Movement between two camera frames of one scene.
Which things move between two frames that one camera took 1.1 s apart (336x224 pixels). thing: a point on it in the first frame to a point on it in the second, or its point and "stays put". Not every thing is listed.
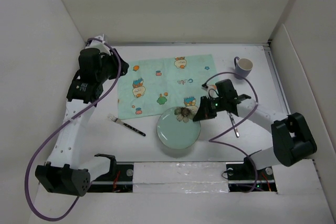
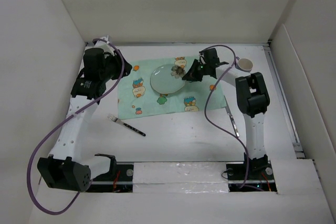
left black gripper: [112, 58] stays put
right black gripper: [203, 112] to [191, 75]
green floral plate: [177, 134] to [162, 81]
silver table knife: [235, 129] stays put
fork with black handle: [118, 121] stays put
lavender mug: [243, 67] stays put
